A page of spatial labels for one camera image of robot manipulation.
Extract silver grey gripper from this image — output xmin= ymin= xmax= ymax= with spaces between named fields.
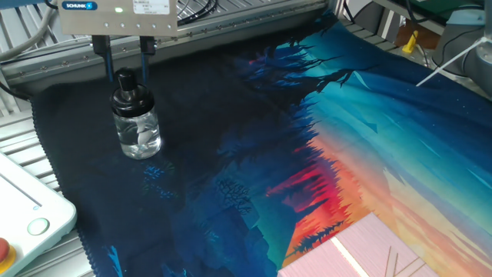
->
xmin=57 ymin=0 xmax=179 ymax=86

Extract black knobbed jar lid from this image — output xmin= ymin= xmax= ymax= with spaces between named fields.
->
xmin=110 ymin=68 xmax=155 ymax=118

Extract clear glass jar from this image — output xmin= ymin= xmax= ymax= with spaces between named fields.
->
xmin=112 ymin=107 xmax=163 ymax=160

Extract colourful landscape printed mat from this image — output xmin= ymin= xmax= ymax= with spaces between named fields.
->
xmin=30 ymin=11 xmax=492 ymax=277

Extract white teach pendant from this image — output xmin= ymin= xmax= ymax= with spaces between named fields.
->
xmin=0 ymin=150 xmax=78 ymax=277

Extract yellow plastic object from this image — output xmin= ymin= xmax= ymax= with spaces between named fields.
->
xmin=401 ymin=29 xmax=419 ymax=54

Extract pink gift box with ribbon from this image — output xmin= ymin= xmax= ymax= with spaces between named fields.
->
xmin=277 ymin=212 xmax=441 ymax=277

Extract white zip tie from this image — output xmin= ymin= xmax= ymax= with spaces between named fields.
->
xmin=416 ymin=36 xmax=487 ymax=88

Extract thick grey cable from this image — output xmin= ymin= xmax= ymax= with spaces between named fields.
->
xmin=0 ymin=0 xmax=61 ymax=62

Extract aluminium table edge rail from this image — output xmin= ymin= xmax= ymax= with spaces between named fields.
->
xmin=0 ymin=0 xmax=335 ymax=93

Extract short black cable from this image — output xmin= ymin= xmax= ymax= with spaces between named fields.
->
xmin=0 ymin=82 xmax=30 ymax=102

